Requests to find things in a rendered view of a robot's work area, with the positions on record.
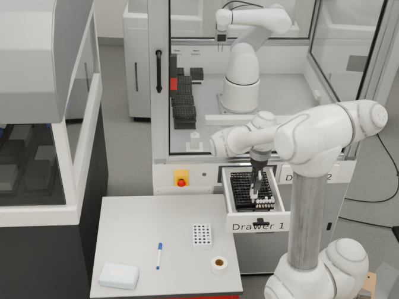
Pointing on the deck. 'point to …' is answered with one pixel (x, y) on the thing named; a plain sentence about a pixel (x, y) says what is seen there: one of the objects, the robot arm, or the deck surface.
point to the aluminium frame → (159, 18)
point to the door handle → (158, 70)
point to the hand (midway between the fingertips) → (253, 191)
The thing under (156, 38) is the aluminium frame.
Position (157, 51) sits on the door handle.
